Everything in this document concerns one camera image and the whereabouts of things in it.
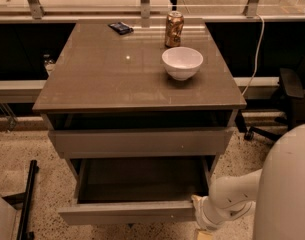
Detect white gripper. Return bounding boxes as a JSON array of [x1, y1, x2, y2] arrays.
[[191, 195, 224, 240]]

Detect grey drawer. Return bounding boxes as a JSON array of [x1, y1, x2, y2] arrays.
[[49, 128, 233, 159], [58, 156, 208, 225]]

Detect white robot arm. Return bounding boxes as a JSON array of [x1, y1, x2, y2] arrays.
[[192, 124, 305, 240]]

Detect grey top drawer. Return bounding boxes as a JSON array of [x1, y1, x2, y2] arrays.
[[49, 128, 233, 159]]

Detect grey drawer cabinet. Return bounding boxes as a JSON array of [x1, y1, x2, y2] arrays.
[[32, 18, 248, 213]]

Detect black office chair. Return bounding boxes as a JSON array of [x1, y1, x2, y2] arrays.
[[243, 50, 305, 142]]

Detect white bowl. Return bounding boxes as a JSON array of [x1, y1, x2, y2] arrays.
[[161, 47, 204, 81]]

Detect black metal stand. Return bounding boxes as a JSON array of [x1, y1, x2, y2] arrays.
[[4, 160, 39, 240]]

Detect white box with label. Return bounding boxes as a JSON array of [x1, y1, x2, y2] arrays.
[[0, 195, 16, 240]]

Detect gold soda can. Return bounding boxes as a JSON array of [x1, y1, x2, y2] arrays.
[[165, 11, 184, 48]]

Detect dark blue snack packet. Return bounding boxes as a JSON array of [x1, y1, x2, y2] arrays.
[[109, 22, 133, 35]]

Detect white cable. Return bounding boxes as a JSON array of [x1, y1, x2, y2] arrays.
[[241, 13, 266, 97]]

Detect metal railing post right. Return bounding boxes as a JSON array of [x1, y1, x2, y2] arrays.
[[243, 0, 260, 17]]

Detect metal railing post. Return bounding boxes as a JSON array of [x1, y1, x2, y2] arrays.
[[243, 0, 260, 17], [140, 0, 150, 19], [27, 0, 44, 19]]

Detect metal railing post middle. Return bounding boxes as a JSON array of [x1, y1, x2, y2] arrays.
[[140, 0, 150, 19]]

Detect metal railing post left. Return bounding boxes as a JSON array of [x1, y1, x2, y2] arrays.
[[27, 0, 44, 19]]

